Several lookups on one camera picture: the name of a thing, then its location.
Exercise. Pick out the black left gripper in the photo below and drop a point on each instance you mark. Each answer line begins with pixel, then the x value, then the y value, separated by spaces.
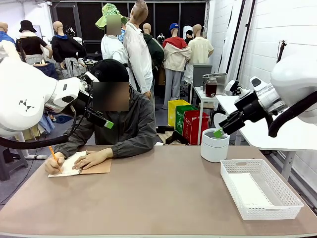
pixel 83 104

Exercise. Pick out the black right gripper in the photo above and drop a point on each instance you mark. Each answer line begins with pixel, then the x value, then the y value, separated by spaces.
pixel 248 106

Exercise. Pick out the spiral notebook brown cover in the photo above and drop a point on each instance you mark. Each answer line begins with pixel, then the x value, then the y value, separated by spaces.
pixel 99 168

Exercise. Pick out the yellow pencil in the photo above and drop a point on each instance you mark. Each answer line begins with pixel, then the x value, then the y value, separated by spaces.
pixel 52 152

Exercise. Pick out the person's right forearm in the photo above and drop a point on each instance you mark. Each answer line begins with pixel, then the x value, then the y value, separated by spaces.
pixel 74 141

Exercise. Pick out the person's left forearm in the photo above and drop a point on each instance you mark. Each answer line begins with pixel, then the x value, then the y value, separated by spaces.
pixel 131 148

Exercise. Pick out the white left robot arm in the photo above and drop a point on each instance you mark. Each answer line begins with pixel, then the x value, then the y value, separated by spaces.
pixel 22 99

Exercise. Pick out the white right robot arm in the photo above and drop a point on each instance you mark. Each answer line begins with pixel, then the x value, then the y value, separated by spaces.
pixel 297 81

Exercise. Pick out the person's left hand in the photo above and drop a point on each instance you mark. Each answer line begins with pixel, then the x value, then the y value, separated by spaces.
pixel 91 158

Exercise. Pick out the person's right hand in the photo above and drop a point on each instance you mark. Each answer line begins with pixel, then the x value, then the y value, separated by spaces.
pixel 53 166

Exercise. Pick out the white lidded trash bin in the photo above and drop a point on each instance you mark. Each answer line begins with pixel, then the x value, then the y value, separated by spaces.
pixel 214 151

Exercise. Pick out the glass jar brown liquid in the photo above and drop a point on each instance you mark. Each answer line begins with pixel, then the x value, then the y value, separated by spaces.
pixel 211 89

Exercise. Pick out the small white table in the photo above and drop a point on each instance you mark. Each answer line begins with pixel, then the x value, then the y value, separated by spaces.
pixel 201 95

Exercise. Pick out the red recycling bag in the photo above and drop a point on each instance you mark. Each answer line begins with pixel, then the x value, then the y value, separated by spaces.
pixel 192 129

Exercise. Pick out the person in grey jacket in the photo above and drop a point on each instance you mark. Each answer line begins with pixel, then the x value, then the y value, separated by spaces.
pixel 138 116

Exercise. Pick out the metal tray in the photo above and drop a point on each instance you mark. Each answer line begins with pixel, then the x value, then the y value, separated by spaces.
pixel 220 76

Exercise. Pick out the black cap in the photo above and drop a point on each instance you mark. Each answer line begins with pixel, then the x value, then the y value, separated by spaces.
pixel 111 70

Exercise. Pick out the green recycling bag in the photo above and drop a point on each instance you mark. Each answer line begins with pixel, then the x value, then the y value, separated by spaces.
pixel 179 121

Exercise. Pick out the grey box bin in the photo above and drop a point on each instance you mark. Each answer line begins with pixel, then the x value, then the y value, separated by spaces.
pixel 201 74

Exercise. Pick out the black floor stand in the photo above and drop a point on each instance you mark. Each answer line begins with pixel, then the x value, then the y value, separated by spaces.
pixel 177 136

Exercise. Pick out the large white table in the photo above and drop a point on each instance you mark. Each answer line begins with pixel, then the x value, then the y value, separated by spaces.
pixel 284 141

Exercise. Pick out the blue denim garment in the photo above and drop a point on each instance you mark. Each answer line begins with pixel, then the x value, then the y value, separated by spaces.
pixel 48 69

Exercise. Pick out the mannequin with green hat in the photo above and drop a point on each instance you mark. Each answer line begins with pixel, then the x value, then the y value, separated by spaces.
pixel 111 45

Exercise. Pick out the mannequin in black hoodie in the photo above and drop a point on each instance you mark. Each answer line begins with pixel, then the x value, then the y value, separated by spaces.
pixel 67 48

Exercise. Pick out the tall mannequin white shirt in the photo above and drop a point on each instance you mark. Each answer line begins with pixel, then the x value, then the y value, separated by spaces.
pixel 138 54

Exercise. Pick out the mannequin in cream shirt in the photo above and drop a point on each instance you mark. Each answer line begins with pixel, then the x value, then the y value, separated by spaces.
pixel 200 52

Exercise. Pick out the black tripod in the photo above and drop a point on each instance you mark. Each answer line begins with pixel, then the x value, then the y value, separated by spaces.
pixel 281 53

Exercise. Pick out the mannequin red beige jacket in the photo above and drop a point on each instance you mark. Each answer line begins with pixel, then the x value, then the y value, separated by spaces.
pixel 175 57

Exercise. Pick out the mannequin dark green jacket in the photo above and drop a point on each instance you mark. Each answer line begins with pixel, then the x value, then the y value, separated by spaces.
pixel 156 49

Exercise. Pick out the grey stool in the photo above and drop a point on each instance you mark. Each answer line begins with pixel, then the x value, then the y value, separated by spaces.
pixel 12 161

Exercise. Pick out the background person black hair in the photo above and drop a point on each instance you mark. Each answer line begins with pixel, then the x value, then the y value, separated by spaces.
pixel 189 33

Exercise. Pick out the mannequin with black hat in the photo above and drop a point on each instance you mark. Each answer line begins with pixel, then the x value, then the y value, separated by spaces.
pixel 29 44

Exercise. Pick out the white perforated plastic basket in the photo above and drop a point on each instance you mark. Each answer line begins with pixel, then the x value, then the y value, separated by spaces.
pixel 267 213

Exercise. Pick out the mannequin in blue shirt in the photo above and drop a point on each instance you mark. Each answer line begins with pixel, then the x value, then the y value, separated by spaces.
pixel 5 36

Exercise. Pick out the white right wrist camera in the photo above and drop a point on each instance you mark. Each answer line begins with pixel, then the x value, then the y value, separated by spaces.
pixel 231 85

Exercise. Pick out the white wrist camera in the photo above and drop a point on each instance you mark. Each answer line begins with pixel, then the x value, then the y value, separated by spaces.
pixel 90 77
pixel 231 85

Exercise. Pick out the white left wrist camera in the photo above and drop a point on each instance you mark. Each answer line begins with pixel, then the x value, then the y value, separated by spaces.
pixel 90 77

